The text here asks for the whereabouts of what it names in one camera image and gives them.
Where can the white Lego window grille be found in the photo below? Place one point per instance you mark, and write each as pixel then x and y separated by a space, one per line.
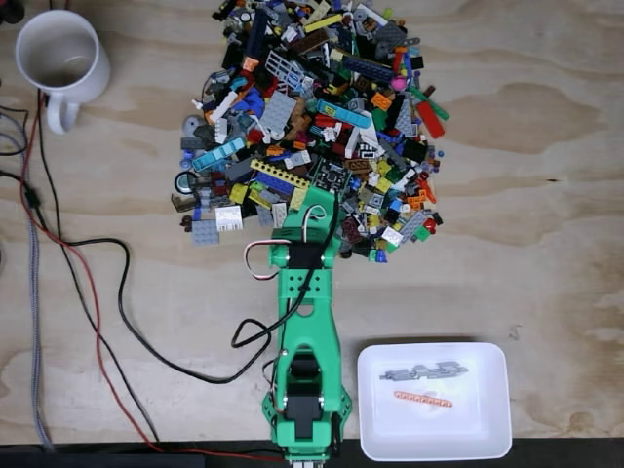
pixel 282 64

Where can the green and blue Lego piece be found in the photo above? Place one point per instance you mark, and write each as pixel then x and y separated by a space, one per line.
pixel 379 256

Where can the light blue Lego car piece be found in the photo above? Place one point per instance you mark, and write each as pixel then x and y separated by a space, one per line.
pixel 219 153

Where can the grey small Lego plate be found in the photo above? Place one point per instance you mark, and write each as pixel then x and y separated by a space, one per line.
pixel 205 232

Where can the small green Lego brick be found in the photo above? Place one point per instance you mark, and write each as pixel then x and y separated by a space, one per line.
pixel 422 235

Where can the pink Lego ball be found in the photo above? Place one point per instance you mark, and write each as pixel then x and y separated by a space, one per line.
pixel 400 83

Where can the white Lego tile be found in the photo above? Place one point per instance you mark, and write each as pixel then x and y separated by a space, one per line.
pixel 393 235

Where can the yellow Lego technic beam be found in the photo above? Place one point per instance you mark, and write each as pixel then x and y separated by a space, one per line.
pixel 278 171

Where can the dark blue long Lego plate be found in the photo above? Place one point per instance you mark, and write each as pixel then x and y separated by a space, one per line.
pixel 368 68

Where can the black square Lego plate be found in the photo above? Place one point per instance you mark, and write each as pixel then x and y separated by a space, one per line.
pixel 414 150

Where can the grey round Lego dish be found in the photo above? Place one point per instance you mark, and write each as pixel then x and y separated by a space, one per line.
pixel 193 126

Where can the dark brown Lego plate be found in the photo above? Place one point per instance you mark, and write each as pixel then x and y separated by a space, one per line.
pixel 307 43

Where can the white narrow Lego plate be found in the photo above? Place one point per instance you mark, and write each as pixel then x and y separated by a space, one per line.
pixel 279 214

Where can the grey Lego assembly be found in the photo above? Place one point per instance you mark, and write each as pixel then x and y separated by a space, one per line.
pixel 419 373

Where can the white printed Lego brick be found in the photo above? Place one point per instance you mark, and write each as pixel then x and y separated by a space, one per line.
pixel 229 219

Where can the orange Lego technic beam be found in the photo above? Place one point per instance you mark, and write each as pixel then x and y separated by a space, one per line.
pixel 421 400

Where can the azure long Lego plate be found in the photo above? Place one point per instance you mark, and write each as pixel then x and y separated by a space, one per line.
pixel 343 113

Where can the red long Lego plate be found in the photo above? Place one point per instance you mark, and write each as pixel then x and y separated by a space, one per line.
pixel 431 119

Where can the green long Lego plate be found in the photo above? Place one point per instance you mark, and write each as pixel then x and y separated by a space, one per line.
pixel 429 102

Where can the white plastic bin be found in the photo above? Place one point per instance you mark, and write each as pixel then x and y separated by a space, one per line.
pixel 487 390

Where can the black Lego wheel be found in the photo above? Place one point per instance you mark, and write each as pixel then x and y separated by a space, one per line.
pixel 185 183

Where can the green camera circuit board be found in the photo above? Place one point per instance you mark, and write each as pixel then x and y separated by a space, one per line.
pixel 332 175

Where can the orange Lego brick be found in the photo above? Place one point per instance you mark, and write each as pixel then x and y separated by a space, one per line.
pixel 382 100

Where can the white ceramic mug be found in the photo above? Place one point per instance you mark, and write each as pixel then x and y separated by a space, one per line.
pixel 63 49

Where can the grey square Lego plate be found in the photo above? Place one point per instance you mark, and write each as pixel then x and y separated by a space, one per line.
pixel 278 111

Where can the yellow long Lego plate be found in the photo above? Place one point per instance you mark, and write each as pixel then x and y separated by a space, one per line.
pixel 323 23

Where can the dark blue Lego bar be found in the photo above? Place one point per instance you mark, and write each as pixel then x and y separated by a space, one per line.
pixel 257 34

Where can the grey Lego wedge plate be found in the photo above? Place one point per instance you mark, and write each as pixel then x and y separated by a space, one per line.
pixel 404 119

